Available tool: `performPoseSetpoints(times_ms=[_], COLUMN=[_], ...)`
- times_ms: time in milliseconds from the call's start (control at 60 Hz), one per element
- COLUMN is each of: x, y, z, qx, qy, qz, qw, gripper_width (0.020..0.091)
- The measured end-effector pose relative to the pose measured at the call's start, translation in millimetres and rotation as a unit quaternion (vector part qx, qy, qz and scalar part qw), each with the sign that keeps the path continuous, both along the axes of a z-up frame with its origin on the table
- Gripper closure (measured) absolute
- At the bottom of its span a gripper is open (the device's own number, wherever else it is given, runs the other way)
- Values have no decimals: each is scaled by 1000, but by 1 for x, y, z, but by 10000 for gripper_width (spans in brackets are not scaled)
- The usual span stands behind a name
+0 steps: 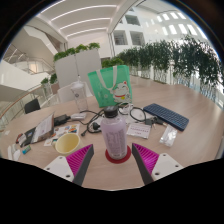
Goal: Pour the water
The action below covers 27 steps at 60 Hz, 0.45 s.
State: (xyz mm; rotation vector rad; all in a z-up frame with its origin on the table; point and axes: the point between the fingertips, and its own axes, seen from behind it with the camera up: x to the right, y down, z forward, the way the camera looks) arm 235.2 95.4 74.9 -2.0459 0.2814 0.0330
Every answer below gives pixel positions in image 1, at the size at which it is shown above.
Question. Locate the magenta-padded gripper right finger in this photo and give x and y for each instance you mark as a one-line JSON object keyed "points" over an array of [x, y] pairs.
{"points": [[148, 159]]}

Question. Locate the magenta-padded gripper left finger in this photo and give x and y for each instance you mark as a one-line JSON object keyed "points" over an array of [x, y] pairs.
{"points": [[78, 160]]}

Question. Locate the purple drink bottle black cap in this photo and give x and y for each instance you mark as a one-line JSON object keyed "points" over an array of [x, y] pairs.
{"points": [[114, 136]]}

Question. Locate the pale yellow mug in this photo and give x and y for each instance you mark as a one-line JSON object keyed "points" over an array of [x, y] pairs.
{"points": [[67, 145]]}

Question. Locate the white paper card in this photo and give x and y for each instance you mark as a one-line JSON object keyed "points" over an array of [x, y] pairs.
{"points": [[139, 130]]}

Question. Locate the clear plastic packet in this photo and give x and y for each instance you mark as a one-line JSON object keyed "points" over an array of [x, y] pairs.
{"points": [[168, 136]]}

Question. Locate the colourful sticker sheet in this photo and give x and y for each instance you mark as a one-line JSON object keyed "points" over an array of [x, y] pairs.
{"points": [[66, 129]]}

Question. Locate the bunch of keys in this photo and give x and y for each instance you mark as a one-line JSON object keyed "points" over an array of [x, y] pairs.
{"points": [[151, 121]]}

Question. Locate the black power adapter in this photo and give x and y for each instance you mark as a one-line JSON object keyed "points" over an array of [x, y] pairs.
{"points": [[62, 119]]}

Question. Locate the white power adapter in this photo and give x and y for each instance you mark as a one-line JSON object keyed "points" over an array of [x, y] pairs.
{"points": [[78, 116]]}

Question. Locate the printed paper booklet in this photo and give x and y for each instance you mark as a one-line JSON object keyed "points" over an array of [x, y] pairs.
{"points": [[45, 128]]}

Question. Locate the dark blue keyboard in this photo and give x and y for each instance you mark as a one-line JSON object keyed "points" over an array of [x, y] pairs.
{"points": [[166, 116]]}

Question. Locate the small teal marker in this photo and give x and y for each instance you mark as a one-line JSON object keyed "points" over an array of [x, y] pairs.
{"points": [[26, 149]]}

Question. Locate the black notebook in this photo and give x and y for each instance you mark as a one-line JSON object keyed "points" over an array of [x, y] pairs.
{"points": [[27, 136]]}

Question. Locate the clear plastic tumbler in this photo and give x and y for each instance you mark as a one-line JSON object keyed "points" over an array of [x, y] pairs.
{"points": [[80, 98]]}

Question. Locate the white computer mouse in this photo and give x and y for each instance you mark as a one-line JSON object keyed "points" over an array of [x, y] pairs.
{"points": [[15, 150]]}

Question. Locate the white chair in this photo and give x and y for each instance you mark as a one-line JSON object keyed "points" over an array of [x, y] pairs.
{"points": [[65, 94]]}

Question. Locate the black chair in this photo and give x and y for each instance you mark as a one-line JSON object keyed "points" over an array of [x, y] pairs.
{"points": [[32, 106]]}

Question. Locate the green tote bag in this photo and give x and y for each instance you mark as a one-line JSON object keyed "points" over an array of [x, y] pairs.
{"points": [[108, 85]]}

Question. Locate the glass railing wooden handrail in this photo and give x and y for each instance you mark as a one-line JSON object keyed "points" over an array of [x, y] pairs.
{"points": [[13, 110]]}

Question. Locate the small planter with plants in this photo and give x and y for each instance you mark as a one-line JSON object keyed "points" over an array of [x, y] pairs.
{"points": [[53, 79]]}

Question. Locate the white cabinet with plants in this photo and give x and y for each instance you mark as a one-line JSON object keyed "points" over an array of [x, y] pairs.
{"points": [[78, 66]]}

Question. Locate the green hedge along railing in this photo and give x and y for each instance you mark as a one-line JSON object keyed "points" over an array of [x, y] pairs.
{"points": [[186, 63]]}

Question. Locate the ceiling light strips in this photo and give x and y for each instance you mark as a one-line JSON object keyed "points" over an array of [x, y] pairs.
{"points": [[83, 21]]}

